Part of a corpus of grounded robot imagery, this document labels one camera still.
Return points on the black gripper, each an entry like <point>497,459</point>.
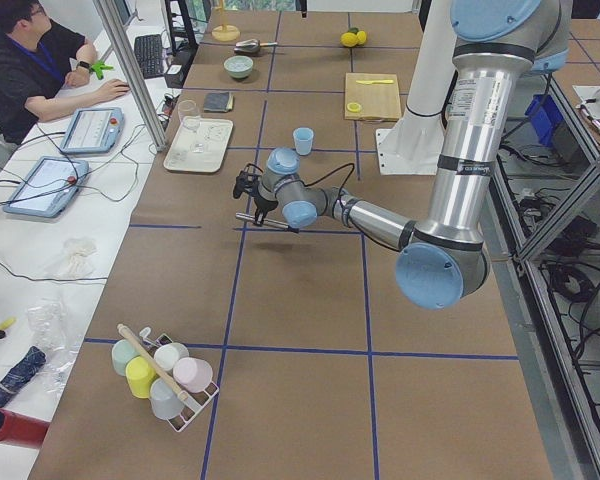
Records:
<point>264,203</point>

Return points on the steel muddler black tip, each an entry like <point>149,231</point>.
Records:
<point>265,222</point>

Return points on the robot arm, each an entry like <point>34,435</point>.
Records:
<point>441,258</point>

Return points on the light blue paper cup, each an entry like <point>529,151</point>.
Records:
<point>303,140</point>

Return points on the white cup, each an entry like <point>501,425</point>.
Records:
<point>166,356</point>

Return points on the pink cup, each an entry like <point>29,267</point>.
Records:
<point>194,374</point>

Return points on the mint green cup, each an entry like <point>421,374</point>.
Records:
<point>121,354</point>

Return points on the whole yellow lemon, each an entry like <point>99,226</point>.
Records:
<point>353,38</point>

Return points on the yellow cup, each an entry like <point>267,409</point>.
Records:
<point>140,377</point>

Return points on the grey translucent cup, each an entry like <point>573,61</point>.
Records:
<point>164,402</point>

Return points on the cream bear serving tray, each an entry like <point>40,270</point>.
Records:
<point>214,134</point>

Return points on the grey folded cloth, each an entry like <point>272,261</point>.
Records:
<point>218,102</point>

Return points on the clear wine glass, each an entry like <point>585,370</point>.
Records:
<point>190,118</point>

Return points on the green bowl of ice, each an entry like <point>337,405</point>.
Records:
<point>238,66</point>

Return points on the wooden cutting board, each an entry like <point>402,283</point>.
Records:
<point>379,102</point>

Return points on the steel ice scoop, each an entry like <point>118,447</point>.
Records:
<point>252,47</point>

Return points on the wooden rack rod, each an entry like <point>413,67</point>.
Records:
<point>128,334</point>

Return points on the yellow plastic knife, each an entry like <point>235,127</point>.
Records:
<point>387,81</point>

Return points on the round wooden stand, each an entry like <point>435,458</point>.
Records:
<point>224,31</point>

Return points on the blue teach pendant far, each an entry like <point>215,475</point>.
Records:
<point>92,130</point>

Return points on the blue teach pendant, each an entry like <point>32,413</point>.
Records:
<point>92,130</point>
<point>48,188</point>

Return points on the black keyboard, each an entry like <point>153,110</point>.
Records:
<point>149,54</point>

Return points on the blue teach pendant near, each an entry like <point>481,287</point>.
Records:
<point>48,188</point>

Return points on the clear plastic bag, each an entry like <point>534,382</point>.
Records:
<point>56,339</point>

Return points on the folded blue umbrella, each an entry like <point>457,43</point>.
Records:
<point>21,374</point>

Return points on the seated person black shirt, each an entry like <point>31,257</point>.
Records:
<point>39,57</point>

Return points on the red cylinder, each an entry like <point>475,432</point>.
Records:
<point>21,430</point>

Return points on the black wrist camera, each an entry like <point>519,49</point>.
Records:
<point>244,184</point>

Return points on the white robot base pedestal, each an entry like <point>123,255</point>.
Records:
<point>413,145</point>

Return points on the white wire cup rack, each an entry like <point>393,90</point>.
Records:
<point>197,402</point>

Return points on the aluminium frame post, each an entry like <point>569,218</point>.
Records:
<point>126,58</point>

